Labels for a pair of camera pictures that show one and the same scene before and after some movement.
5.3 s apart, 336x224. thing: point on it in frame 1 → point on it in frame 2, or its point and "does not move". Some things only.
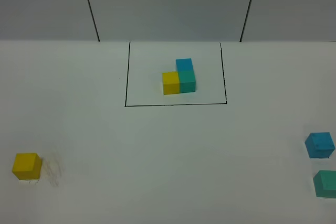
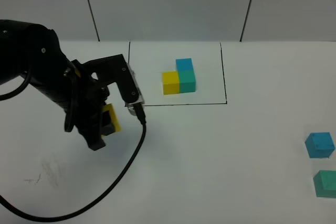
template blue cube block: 184,64 does not move
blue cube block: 319,145 does not move
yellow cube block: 27,166 → 109,107
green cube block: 324,182 does not move
